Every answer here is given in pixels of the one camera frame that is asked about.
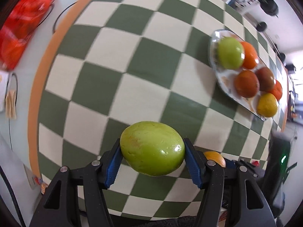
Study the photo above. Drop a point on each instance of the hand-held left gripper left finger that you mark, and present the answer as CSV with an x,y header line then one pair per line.
x,y
113,167

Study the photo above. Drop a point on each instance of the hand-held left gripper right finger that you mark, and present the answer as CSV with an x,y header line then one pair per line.
x,y
193,165

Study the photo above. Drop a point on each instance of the yellow orange mottled citrus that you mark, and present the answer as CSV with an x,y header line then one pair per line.
x,y
216,158

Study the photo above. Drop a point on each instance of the green apple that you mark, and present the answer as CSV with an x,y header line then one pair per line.
x,y
230,53
151,146

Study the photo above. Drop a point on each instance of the small yellow citrus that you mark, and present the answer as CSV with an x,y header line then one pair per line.
x,y
267,105

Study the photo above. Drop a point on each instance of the orange tangerine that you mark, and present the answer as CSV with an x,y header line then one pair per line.
x,y
251,54
277,91

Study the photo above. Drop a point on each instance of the dark red orange fruit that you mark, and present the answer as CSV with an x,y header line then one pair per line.
x,y
246,84

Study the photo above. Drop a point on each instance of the brown round fruit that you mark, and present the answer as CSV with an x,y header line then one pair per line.
x,y
266,78

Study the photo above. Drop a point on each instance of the oval floral plate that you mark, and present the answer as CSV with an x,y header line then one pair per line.
x,y
224,78

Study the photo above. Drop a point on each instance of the person's dark clothing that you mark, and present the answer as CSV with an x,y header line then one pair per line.
x,y
170,222

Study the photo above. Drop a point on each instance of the colourful printed paper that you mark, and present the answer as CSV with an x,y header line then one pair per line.
x,y
37,182

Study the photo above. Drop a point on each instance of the green checkered tablecloth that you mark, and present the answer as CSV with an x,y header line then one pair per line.
x,y
142,52

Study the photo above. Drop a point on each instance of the barbell with black plates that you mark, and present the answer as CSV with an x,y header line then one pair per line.
x,y
268,4

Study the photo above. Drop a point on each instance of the red plastic bag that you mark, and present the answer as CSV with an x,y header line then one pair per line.
x,y
21,28

